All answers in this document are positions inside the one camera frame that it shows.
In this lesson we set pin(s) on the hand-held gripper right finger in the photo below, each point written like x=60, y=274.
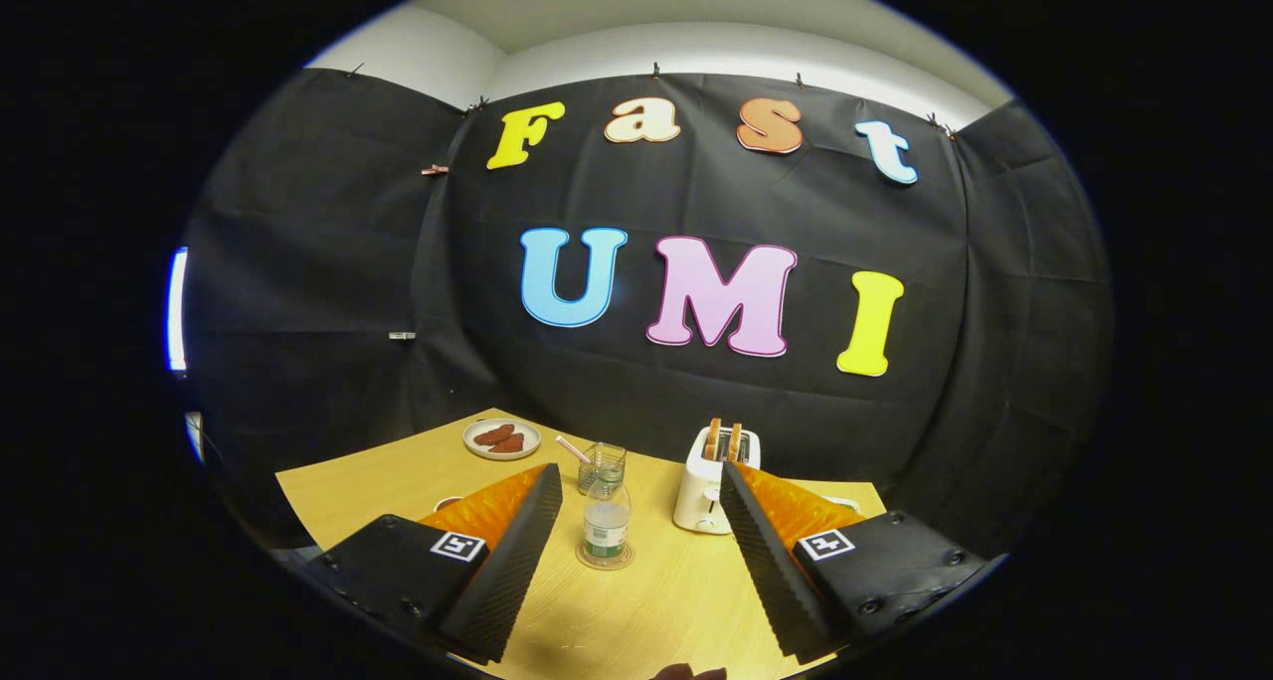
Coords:
x=771, y=581

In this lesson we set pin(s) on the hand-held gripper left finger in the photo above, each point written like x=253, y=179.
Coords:
x=507, y=581

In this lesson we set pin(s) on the round wooden coaster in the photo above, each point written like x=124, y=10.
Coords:
x=605, y=565

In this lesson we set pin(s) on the white divided seasoning dish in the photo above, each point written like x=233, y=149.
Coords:
x=845, y=504

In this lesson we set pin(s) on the white toaster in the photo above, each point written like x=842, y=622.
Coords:
x=696, y=496

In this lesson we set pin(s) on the wooden table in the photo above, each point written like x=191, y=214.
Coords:
x=646, y=600

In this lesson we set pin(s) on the clear drinking glass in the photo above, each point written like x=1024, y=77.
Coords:
x=589, y=473

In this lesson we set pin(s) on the reddish brown meat slice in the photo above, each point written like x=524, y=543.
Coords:
x=508, y=444
x=494, y=434

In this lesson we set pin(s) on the toasted bread slice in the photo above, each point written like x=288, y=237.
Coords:
x=735, y=442
x=713, y=439

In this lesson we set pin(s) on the white round plate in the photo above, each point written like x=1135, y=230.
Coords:
x=532, y=439

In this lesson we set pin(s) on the black backdrop cloth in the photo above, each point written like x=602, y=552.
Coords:
x=318, y=262

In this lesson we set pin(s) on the bright white panel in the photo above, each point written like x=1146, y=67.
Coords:
x=177, y=312

